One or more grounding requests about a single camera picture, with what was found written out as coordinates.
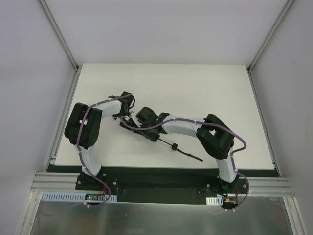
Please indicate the right white cable duct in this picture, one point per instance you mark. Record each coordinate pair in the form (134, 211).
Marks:
(214, 201)

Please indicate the aluminium cross rail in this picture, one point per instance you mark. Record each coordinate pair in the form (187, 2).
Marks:
(258, 186)

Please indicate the black folding umbrella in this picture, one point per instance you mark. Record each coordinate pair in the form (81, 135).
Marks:
(153, 135)

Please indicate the aluminium frame post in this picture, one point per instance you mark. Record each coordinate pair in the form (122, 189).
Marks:
(271, 33)
(58, 34)

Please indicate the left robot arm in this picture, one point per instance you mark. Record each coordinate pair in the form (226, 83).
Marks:
(83, 127)

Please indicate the left white cable duct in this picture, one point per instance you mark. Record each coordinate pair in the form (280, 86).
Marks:
(77, 197)

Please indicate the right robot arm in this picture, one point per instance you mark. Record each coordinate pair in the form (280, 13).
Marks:
(210, 131)

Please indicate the white cable duct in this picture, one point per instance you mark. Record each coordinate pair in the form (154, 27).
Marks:
(214, 201)
(77, 197)

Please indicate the left aluminium frame post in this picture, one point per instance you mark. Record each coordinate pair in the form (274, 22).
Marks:
(58, 34)

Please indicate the right aluminium frame post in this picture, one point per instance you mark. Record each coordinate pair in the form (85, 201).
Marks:
(271, 33)

